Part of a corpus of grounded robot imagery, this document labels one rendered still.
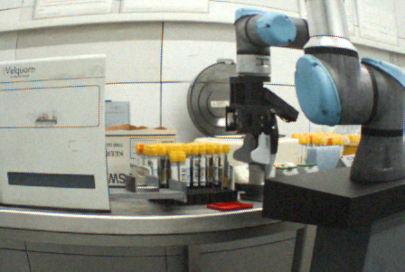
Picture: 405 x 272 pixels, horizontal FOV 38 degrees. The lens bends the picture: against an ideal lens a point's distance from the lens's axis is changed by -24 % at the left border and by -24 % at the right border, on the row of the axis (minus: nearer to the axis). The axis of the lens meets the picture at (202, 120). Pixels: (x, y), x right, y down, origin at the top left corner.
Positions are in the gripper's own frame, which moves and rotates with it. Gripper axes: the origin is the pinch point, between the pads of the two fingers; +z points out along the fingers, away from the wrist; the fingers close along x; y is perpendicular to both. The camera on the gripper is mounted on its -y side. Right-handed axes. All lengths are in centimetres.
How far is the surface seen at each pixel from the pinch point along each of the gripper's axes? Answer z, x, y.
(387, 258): 17, 49, -1
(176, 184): 1.0, 3.0, 22.0
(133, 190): 1.8, 3.9, 32.0
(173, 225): 8.1, 11.1, 27.5
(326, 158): -1.1, -1.5, -21.7
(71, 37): -34, -57, 25
